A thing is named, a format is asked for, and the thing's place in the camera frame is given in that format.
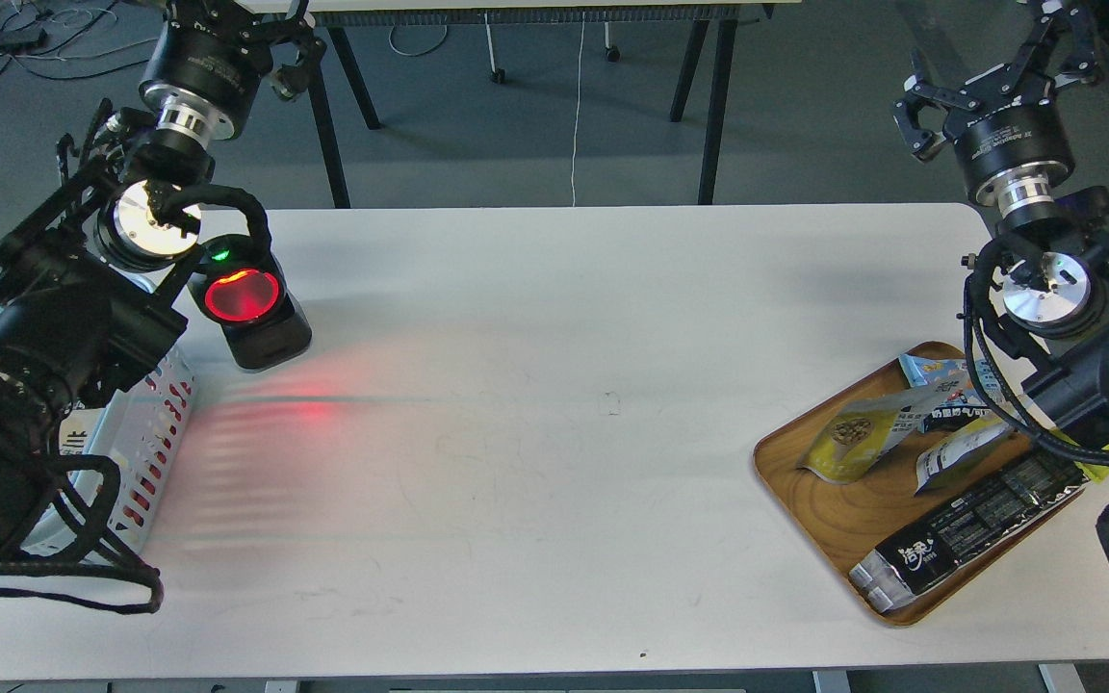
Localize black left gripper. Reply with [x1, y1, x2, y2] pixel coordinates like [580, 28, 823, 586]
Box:
[138, 1, 326, 141]

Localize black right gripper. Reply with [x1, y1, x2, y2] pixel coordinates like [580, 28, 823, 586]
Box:
[893, 1, 1103, 206]

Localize yellow white snack pouch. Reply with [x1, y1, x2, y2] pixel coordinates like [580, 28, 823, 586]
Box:
[798, 381, 955, 485]

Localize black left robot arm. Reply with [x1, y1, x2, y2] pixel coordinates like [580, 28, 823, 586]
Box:
[0, 1, 325, 615]

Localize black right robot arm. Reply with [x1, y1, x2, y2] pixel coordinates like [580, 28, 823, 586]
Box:
[891, 1, 1109, 468]

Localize blue snack packet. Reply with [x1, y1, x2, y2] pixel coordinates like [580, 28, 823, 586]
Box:
[898, 353, 1008, 434]

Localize light blue plastic basket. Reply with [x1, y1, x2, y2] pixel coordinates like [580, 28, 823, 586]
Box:
[0, 307, 197, 556]

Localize yellow cartoon snack packet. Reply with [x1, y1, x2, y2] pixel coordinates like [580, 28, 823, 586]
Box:
[1050, 428, 1109, 483]

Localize white navy snack pouch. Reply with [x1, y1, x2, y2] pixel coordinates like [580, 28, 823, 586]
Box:
[913, 416, 1014, 495]

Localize snack packs inside basket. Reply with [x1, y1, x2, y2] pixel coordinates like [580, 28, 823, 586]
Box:
[58, 407, 106, 455]

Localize long black snack pack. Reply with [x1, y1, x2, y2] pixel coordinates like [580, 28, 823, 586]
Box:
[846, 452, 1090, 613]

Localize black legged background table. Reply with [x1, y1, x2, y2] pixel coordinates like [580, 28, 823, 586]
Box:
[266, 0, 775, 210]

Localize black barcode scanner red window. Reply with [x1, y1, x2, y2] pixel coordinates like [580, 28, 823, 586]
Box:
[189, 234, 313, 371]

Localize black power adapter on floor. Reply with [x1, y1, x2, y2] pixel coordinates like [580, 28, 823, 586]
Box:
[0, 26, 47, 54]

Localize wooden tray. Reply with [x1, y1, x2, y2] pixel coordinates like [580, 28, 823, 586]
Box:
[754, 361, 1088, 626]

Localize white hanging cable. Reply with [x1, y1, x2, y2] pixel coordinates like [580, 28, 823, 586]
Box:
[570, 21, 586, 207]

